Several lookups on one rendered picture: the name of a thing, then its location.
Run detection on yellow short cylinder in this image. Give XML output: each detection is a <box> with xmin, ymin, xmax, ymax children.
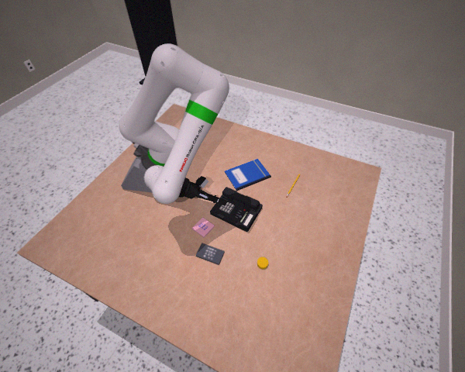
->
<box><xmin>257</xmin><ymin>257</ymin><xmax>268</xmax><ymax>269</ymax></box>

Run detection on blue notebook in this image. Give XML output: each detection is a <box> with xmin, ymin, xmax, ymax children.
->
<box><xmin>225</xmin><ymin>159</ymin><xmax>271</xmax><ymax>191</ymax></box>

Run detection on pink sticky note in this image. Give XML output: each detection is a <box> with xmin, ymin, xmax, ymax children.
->
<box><xmin>192</xmin><ymin>218</ymin><xmax>215</xmax><ymax>237</ymax></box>

